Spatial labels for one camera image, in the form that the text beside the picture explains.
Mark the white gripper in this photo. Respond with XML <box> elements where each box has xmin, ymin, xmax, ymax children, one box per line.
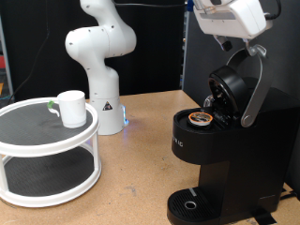
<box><xmin>192</xmin><ymin>0</ymin><xmax>273</xmax><ymax>57</ymax></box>

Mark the orange-rimmed white coffee pod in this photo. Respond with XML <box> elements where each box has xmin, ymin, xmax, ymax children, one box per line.
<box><xmin>187</xmin><ymin>111</ymin><xmax>215</xmax><ymax>127</ymax></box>

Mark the black Keurig coffee machine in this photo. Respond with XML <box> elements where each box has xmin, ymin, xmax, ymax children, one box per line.
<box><xmin>166</xmin><ymin>43</ymin><xmax>300</xmax><ymax>225</ymax></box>

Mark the black tape strip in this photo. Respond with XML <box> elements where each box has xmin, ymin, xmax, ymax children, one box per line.
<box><xmin>252</xmin><ymin>209</ymin><xmax>278</xmax><ymax>225</ymax></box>

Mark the white mug with green tape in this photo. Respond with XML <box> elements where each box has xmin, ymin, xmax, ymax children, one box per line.
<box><xmin>46</xmin><ymin>89</ymin><xmax>87</xmax><ymax>129</ymax></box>

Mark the white two-tier turntable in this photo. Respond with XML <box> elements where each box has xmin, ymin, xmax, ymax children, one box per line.
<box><xmin>0</xmin><ymin>97</ymin><xmax>102</xmax><ymax>209</ymax></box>

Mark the black camera cable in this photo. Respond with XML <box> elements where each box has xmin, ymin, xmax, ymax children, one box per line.
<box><xmin>112</xmin><ymin>0</ymin><xmax>282</xmax><ymax>22</ymax></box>

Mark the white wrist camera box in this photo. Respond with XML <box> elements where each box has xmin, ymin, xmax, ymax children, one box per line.
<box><xmin>194</xmin><ymin>0</ymin><xmax>238</xmax><ymax>9</ymax></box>

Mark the black power cord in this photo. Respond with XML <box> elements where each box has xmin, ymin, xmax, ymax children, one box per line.
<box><xmin>278</xmin><ymin>187</ymin><xmax>300</xmax><ymax>203</ymax></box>

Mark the thin black hanging cable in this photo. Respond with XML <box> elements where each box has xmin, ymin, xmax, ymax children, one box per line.
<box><xmin>10</xmin><ymin>0</ymin><xmax>51</xmax><ymax>102</ymax></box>

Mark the grey metal frame post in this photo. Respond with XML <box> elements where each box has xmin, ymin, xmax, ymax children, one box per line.
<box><xmin>0</xmin><ymin>15</ymin><xmax>15</xmax><ymax>100</ymax></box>

